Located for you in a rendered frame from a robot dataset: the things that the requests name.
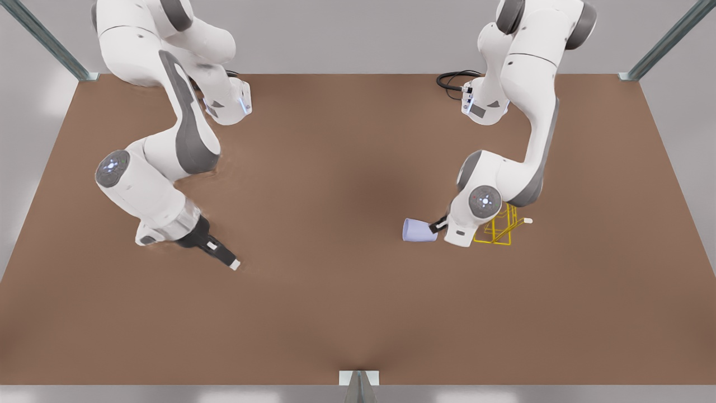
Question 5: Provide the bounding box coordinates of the silver frame post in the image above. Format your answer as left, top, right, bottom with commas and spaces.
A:
618, 0, 716, 82
0, 0, 100, 82
339, 370, 380, 403

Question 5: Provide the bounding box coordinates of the yellow wire cup holder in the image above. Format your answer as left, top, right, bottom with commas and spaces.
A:
473, 203, 533, 246

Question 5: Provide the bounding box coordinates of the black cable loop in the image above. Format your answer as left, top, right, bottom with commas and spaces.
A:
436, 70, 484, 101

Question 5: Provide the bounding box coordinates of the pale lavender cup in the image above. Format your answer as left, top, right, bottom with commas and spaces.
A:
403, 218, 439, 242

